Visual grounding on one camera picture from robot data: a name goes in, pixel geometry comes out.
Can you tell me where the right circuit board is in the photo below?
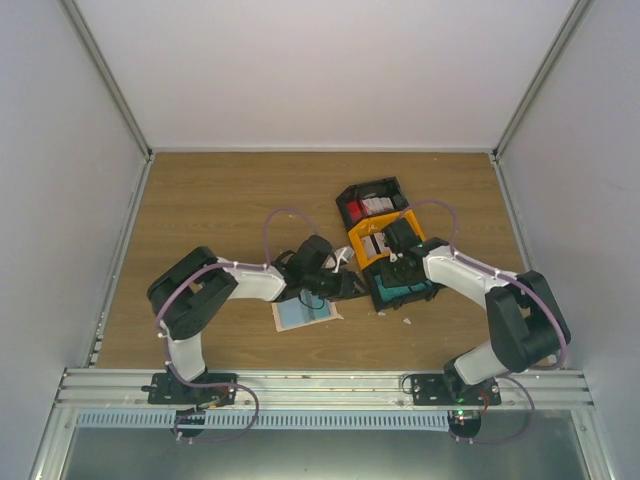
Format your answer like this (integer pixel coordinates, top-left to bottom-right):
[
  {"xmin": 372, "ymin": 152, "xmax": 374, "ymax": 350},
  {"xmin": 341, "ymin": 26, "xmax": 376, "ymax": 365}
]
[{"xmin": 447, "ymin": 409, "xmax": 482, "ymax": 443}]

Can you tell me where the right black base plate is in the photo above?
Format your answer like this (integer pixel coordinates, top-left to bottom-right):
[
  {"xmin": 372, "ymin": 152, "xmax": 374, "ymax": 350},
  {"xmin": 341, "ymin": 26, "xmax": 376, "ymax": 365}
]
[{"xmin": 402, "ymin": 373, "xmax": 502, "ymax": 407}]

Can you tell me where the black bin with red cards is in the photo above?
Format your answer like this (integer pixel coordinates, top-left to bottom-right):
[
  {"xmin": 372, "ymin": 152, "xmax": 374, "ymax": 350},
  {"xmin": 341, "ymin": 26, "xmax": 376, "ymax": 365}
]
[{"xmin": 335, "ymin": 177, "xmax": 409, "ymax": 231}]

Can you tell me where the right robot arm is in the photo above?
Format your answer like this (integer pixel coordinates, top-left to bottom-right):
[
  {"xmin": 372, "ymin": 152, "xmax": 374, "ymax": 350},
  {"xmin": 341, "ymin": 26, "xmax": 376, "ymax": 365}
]
[{"xmin": 382, "ymin": 218, "xmax": 571, "ymax": 405}]

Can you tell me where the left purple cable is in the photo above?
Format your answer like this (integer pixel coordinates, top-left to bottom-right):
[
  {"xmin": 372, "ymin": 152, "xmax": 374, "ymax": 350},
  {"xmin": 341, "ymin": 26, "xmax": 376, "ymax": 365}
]
[{"xmin": 155, "ymin": 207, "xmax": 316, "ymax": 444}]

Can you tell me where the purple cable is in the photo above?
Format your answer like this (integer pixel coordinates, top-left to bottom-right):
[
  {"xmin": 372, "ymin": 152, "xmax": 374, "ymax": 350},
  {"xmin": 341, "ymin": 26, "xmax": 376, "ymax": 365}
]
[
  {"xmin": 155, "ymin": 207, "xmax": 316, "ymax": 444},
  {"xmin": 384, "ymin": 198, "xmax": 569, "ymax": 444}
]

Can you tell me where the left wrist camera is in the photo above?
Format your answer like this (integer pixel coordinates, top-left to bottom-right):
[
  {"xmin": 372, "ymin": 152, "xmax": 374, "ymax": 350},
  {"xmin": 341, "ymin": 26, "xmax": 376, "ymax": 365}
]
[{"xmin": 333, "ymin": 246, "xmax": 354, "ymax": 273}]

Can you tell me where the black bin with teal cards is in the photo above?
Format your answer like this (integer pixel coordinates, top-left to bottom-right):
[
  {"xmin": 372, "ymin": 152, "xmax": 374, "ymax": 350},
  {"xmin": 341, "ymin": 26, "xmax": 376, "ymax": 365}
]
[{"xmin": 362, "ymin": 259, "xmax": 440, "ymax": 312}]

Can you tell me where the left circuit board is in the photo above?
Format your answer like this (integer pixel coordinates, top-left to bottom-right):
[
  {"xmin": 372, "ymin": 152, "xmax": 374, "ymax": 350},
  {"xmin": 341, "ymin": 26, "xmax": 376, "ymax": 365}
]
[{"xmin": 172, "ymin": 408, "xmax": 205, "ymax": 443}]

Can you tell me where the yellow storage bin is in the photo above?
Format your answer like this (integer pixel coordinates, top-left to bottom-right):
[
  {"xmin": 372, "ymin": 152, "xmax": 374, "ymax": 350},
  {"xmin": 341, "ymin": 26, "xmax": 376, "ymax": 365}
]
[{"xmin": 348, "ymin": 212, "xmax": 400, "ymax": 270}]

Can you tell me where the grey slotted cable duct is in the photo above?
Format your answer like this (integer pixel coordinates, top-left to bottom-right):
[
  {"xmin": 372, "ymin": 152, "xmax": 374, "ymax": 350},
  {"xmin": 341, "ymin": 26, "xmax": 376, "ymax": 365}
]
[{"xmin": 76, "ymin": 409, "xmax": 449, "ymax": 432}]

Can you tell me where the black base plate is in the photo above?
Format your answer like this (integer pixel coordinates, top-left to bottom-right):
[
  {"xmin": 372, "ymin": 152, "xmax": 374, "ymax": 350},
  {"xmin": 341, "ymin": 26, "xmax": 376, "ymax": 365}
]
[
  {"xmin": 402, "ymin": 373, "xmax": 502, "ymax": 407},
  {"xmin": 141, "ymin": 370, "xmax": 238, "ymax": 408}
]

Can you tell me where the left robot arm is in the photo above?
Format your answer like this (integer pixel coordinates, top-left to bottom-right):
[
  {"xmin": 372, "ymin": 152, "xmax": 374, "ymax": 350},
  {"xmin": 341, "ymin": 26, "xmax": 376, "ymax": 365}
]
[{"xmin": 146, "ymin": 235, "xmax": 368, "ymax": 404}]

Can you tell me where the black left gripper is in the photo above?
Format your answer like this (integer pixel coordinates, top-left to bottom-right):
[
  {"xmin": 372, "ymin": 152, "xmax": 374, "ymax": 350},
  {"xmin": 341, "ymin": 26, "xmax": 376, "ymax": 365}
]
[{"xmin": 304, "ymin": 269, "xmax": 370, "ymax": 303}]

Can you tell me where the white striped card stack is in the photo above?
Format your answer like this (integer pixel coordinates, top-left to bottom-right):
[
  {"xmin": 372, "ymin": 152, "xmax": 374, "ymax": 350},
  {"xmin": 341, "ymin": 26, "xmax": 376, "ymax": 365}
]
[{"xmin": 361, "ymin": 232, "xmax": 390, "ymax": 260}]

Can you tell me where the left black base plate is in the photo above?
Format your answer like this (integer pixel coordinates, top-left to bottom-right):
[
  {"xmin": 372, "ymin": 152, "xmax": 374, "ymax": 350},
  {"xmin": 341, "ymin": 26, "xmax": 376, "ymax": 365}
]
[{"xmin": 141, "ymin": 370, "xmax": 238, "ymax": 408}]

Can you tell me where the circuit board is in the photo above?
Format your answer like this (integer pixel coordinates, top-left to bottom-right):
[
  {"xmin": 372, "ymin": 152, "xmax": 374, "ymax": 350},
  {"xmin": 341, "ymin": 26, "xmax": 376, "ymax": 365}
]
[
  {"xmin": 447, "ymin": 409, "xmax": 482, "ymax": 443},
  {"xmin": 172, "ymin": 408, "xmax": 205, "ymax": 443}
]

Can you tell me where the red white card stack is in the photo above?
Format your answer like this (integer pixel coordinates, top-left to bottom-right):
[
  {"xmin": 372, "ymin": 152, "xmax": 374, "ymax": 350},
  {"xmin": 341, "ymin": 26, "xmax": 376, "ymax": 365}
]
[{"xmin": 347, "ymin": 197, "xmax": 395, "ymax": 222}]

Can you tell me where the aluminium front rail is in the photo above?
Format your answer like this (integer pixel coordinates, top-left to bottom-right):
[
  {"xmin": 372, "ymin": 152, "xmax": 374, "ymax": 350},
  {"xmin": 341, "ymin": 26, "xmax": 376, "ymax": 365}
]
[{"xmin": 54, "ymin": 369, "xmax": 594, "ymax": 411}]

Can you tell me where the teal card stack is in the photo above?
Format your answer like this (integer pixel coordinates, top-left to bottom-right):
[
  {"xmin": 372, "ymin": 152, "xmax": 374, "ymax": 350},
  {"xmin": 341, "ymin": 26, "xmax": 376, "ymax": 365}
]
[{"xmin": 374, "ymin": 276, "xmax": 432, "ymax": 302}]

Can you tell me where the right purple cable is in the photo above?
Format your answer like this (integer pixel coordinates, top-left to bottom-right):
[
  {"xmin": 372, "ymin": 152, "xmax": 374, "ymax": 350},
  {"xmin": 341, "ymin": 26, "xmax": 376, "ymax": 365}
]
[{"xmin": 384, "ymin": 198, "xmax": 569, "ymax": 444}]

